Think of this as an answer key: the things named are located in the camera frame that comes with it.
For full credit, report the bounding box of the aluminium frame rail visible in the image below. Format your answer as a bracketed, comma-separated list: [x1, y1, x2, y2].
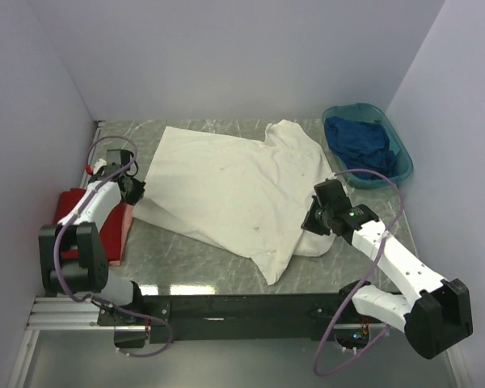
[6, 120, 470, 388]

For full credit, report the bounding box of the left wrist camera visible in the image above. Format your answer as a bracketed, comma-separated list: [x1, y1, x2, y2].
[85, 158, 107, 175]

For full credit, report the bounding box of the white t shirt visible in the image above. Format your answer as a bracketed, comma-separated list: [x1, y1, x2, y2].
[133, 120, 333, 285]

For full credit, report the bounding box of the red folded t shirt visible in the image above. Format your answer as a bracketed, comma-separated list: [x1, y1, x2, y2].
[53, 188, 126, 261]

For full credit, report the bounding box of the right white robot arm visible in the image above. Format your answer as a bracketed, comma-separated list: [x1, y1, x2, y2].
[302, 179, 473, 360]

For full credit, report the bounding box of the teal plastic basket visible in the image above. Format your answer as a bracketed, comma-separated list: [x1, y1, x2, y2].
[322, 103, 413, 189]

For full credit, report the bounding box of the blue t shirt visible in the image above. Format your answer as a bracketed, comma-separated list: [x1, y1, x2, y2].
[324, 116, 398, 178]

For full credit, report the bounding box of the black base beam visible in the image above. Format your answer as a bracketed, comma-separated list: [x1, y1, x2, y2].
[96, 293, 369, 344]

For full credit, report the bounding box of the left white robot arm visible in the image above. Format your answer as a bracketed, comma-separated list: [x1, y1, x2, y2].
[38, 149, 146, 325]

